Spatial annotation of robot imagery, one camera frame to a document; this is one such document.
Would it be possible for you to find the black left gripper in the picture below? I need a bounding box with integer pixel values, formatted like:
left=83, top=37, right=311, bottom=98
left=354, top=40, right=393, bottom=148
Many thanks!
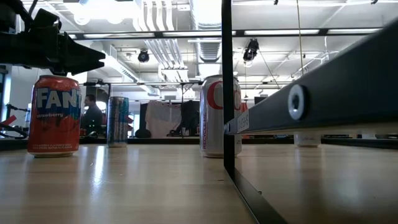
left=0, top=30, right=107, bottom=77

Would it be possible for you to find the red Fanta strawberry can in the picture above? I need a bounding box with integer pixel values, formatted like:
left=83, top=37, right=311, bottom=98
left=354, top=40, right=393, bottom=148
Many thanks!
left=27, top=75, right=82, bottom=159

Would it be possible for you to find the slim teal and silver can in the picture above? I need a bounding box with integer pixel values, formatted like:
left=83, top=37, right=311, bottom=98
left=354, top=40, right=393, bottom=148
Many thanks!
left=106, top=96, right=130, bottom=148

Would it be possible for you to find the silver Diet Coke can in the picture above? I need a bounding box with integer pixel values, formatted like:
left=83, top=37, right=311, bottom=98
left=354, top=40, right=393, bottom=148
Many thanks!
left=199, top=74, right=243, bottom=159

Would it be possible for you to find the person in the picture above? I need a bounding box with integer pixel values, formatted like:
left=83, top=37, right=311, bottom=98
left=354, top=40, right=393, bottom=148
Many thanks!
left=80, top=94, right=104, bottom=138

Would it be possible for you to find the black ceiling spotlight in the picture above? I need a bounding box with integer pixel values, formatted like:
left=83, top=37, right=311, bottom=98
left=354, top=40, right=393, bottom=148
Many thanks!
left=137, top=49, right=150, bottom=63
left=243, top=38, right=260, bottom=62

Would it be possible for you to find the red flat object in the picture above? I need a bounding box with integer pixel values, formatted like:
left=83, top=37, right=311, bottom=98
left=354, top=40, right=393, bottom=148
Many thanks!
left=0, top=114, right=18, bottom=127

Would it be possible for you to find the black dome-shaped object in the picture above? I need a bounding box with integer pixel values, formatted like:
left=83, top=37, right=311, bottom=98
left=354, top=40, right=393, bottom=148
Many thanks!
left=135, top=128, right=152, bottom=139

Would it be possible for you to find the white hanging cloth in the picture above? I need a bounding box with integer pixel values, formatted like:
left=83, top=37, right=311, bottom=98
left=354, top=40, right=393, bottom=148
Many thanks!
left=145, top=100, right=183, bottom=139

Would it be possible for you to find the dark hanging cloth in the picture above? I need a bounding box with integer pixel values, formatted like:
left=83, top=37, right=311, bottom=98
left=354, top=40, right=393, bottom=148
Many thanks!
left=181, top=100, right=201, bottom=137

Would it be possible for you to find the white round washer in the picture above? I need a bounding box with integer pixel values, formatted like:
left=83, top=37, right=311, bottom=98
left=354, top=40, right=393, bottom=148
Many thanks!
left=287, top=83, right=308, bottom=121

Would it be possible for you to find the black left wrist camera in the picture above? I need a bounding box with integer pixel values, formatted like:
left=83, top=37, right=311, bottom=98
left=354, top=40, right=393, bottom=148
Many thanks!
left=30, top=8, right=62, bottom=32

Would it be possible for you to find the black background rig frame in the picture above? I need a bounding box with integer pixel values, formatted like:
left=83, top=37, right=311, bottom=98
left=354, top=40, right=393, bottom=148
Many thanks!
left=79, top=80, right=295, bottom=139

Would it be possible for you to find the black looped cable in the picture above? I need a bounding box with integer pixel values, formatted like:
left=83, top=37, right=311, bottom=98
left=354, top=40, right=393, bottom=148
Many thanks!
left=0, top=123, right=29, bottom=140

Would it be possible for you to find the black table rig frame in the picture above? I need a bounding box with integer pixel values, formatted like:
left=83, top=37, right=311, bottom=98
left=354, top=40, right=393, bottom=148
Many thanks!
left=0, top=135, right=398, bottom=152

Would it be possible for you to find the silver ventilation duct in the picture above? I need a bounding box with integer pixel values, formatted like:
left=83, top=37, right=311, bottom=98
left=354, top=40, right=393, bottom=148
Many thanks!
left=189, top=0, right=223, bottom=78

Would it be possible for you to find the thin hanging cord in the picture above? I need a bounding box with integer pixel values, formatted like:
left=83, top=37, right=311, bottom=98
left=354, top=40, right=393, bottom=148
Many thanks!
left=296, top=0, right=305, bottom=76

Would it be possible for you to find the black frame bin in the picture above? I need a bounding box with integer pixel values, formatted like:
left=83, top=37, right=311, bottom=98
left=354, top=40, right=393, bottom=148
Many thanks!
left=221, top=0, right=398, bottom=224

